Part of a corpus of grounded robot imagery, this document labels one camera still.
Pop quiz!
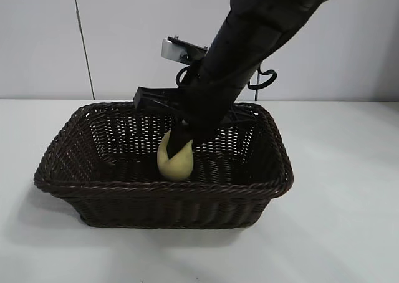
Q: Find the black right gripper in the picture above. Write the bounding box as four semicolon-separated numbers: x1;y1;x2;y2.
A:
133;67;251;161

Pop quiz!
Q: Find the pale yellow egg yolk pastry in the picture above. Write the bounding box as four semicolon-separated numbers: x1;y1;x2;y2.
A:
156;129;194;181

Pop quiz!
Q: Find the dark brown wicker basket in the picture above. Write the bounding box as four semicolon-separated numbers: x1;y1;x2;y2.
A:
33;101;295;231

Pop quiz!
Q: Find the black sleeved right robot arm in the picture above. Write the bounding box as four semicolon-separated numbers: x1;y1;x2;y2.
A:
199;0;347;89

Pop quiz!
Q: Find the black looped cable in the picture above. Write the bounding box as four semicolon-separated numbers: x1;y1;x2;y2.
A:
248;67;278;90
175;63;200;87

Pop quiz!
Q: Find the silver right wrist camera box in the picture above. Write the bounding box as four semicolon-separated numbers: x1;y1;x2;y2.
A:
161;36;208;63

